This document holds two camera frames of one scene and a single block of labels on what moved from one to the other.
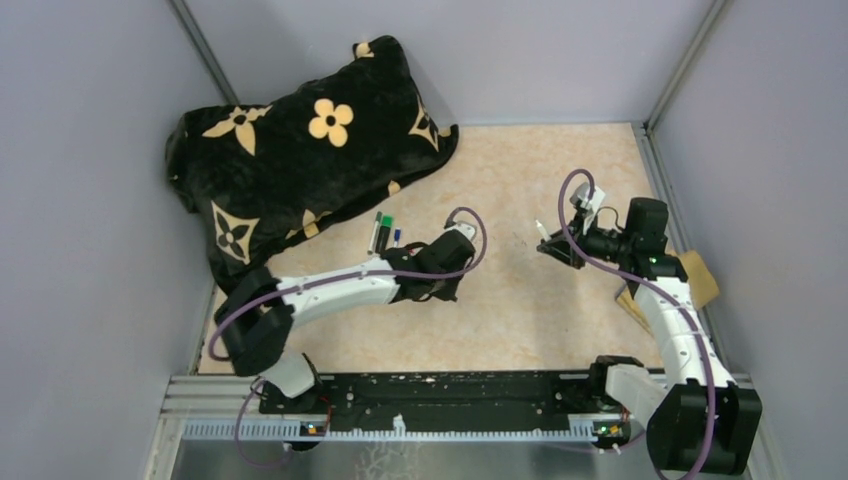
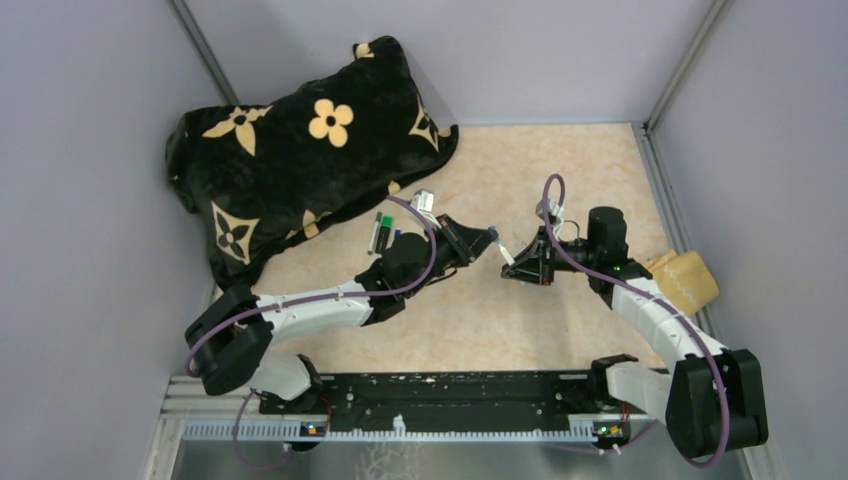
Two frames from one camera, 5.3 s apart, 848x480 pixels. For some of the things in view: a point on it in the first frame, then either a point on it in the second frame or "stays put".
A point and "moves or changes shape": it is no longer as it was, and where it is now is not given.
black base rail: [528, 396] stays put
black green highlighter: [386, 225] stays put
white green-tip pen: [375, 229] stays put
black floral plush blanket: [263, 173] stays put
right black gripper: [560, 246] to [532, 265]
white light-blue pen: [542, 231] moves or changes shape
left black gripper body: [431, 286] to [452, 238]
